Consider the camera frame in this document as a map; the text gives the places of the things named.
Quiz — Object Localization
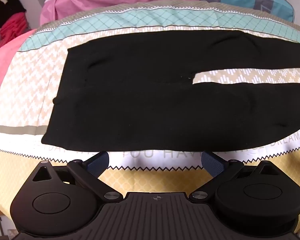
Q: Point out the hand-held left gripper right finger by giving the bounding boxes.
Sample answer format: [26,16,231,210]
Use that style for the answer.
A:
[189,151,280,202]

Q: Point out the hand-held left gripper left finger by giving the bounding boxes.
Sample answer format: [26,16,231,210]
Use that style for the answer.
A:
[31,151,123,203]

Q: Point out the black pants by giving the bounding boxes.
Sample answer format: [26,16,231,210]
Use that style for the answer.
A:
[41,29,300,153]

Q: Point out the patterned beige and teal bedspread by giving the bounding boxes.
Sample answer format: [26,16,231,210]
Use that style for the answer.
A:
[0,0,300,220]

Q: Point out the pink blanket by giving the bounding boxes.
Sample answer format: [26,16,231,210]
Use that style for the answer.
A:
[0,29,38,127]

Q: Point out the red clothes pile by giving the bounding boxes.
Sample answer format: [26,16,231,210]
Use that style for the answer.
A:
[0,12,29,47]

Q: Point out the pink and blue striped duvet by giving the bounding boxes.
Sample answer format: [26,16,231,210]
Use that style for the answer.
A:
[39,0,296,27]

